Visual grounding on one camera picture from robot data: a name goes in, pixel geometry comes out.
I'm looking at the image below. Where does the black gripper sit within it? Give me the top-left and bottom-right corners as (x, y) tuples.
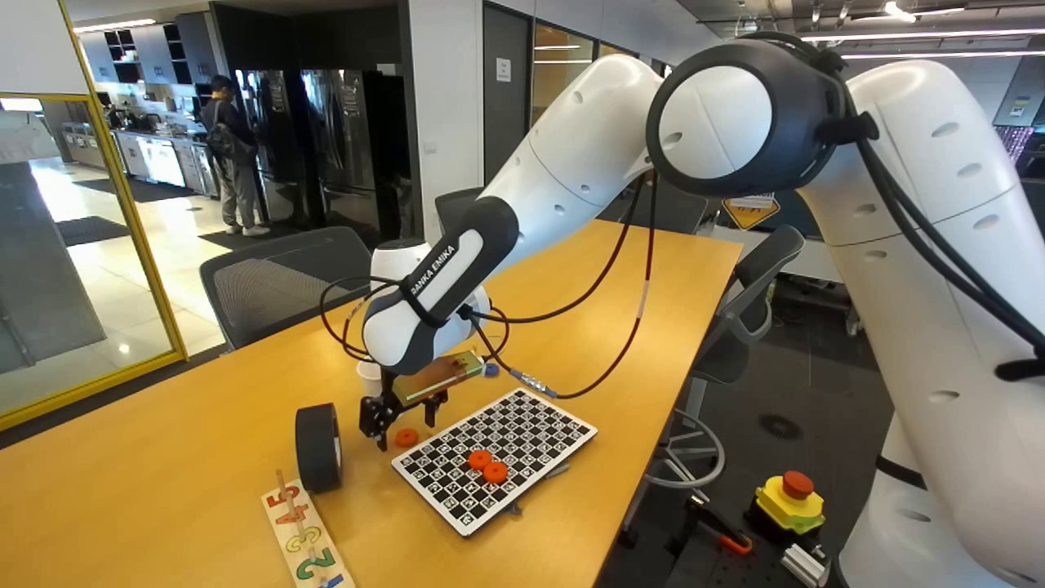
(357, 389), (450, 453)

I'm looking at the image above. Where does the black tape roll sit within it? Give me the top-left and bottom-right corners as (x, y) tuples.
(290, 401), (346, 496)

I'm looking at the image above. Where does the black white marker board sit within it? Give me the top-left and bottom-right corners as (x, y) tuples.
(387, 386), (600, 541)

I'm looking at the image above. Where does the wooden number puzzle strip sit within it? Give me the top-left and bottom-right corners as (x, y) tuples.
(257, 478), (359, 588)

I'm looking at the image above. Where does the grey mesh office chair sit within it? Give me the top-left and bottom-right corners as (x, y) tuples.
(197, 223), (374, 353)

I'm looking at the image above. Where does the black glass door refrigerator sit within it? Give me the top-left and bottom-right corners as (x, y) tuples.
(231, 60), (421, 248)

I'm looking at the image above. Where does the person in dark clothes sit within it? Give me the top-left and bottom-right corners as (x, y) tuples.
(201, 71), (268, 238)

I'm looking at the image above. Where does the black orange clamp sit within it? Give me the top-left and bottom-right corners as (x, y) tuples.
(682, 492), (760, 563)

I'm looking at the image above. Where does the kitchen counter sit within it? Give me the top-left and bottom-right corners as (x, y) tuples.
(106, 126), (221, 204)

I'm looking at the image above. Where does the black office chair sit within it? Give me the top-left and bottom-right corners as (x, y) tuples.
(614, 223), (811, 550)

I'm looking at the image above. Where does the yellow red emergency stop button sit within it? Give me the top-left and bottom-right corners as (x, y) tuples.
(752, 468), (829, 538)

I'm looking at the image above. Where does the small silver metal box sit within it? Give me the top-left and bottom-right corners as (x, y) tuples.
(777, 538), (835, 588)

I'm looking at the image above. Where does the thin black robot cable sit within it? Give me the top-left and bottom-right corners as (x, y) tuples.
(315, 174), (659, 401)

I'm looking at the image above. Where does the yellow framed partition wall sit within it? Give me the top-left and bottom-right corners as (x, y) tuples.
(0, 0), (189, 434)

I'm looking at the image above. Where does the thick black cable bundle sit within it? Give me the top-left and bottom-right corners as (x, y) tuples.
(852, 111), (1045, 386)

